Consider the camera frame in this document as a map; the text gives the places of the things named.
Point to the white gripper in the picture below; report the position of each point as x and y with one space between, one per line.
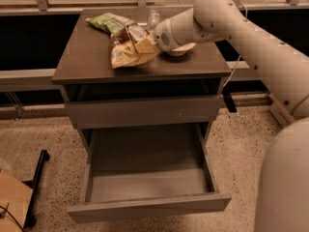
162 36

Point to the brown yellow chip bag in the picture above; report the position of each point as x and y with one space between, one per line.
123 52

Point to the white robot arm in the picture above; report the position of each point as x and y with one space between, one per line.
283 192

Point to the green chip bag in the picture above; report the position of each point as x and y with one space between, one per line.
110 23

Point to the dark grey drawer cabinet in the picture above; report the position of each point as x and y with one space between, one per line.
85 72

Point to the closed grey top drawer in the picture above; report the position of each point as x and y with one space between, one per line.
143 112

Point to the open grey middle drawer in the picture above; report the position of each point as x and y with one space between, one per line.
144 172

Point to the white paper bowl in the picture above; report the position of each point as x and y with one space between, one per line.
180 51

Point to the cardboard box right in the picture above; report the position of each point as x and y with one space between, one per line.
279 112

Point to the brown cardboard sheet left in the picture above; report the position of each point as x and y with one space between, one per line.
14 201

